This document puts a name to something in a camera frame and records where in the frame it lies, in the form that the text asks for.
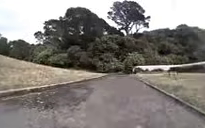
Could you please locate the dry grass verge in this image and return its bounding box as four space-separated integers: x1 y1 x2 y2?
136 72 205 116

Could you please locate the dry grass slope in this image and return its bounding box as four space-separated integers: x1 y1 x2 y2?
0 51 106 93

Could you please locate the wood of dark trees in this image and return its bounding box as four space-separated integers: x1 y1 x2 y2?
0 0 205 75

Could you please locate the concrete kerb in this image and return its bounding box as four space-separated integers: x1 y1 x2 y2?
133 74 205 121
0 73 108 100

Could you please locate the grey asphalt road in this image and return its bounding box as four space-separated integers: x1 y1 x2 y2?
0 73 205 128

